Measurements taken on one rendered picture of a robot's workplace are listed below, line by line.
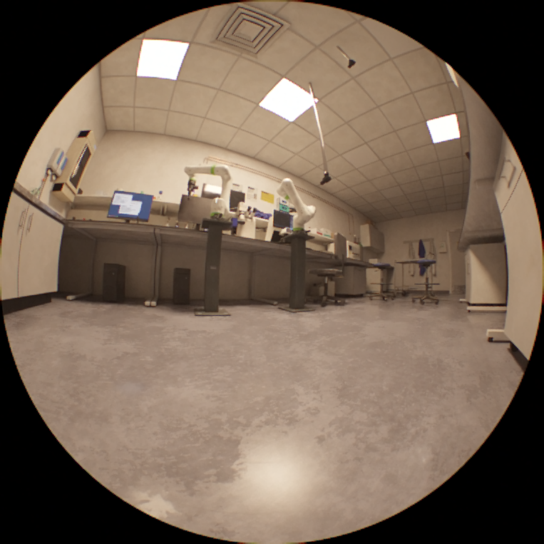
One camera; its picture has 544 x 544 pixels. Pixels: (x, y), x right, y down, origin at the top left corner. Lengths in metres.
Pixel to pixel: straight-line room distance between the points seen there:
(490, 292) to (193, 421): 2.81
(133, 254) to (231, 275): 1.47
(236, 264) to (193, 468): 2.60
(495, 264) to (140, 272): 4.49
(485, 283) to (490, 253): 0.37
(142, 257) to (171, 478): 2.42
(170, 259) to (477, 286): 3.99
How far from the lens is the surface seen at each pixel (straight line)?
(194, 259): 2.55
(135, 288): 2.56
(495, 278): 2.75
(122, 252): 2.61
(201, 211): 2.18
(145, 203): 2.29
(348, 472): 0.36
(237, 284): 2.73
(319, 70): 2.61
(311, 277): 3.68
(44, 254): 1.81
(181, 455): 0.37
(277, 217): 2.61
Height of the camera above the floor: 0.30
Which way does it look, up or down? 3 degrees up
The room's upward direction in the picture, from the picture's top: 2 degrees clockwise
